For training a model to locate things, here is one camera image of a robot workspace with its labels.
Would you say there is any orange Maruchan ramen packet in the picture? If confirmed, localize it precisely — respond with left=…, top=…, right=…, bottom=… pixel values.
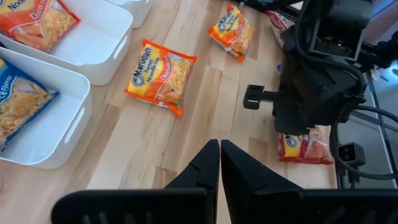
left=0, top=0, right=81, bottom=53
left=208, top=4, right=255, bottom=63
left=124, top=39, right=198, bottom=118

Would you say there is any small square black camera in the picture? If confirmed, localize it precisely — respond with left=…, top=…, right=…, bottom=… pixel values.
left=337, top=142, right=366, bottom=167

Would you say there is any red Maruchan ramen packet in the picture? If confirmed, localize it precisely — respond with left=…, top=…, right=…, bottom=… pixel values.
left=264, top=9, right=296, bottom=47
left=278, top=126, right=334, bottom=165

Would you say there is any black aluminium table frame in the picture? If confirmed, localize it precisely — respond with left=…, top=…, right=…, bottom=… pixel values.
left=239, top=0, right=398, bottom=190

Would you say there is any blue Maruchan ramen packet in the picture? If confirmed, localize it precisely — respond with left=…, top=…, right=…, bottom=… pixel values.
left=0, top=57, right=60, bottom=152

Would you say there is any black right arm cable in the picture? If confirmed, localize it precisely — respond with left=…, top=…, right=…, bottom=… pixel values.
left=294, top=0, right=398, bottom=181

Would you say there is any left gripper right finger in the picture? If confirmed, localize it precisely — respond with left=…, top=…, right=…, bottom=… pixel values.
left=220, top=139, right=398, bottom=224

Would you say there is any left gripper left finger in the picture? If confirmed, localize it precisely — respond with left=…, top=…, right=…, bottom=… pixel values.
left=51, top=139, right=220, bottom=224

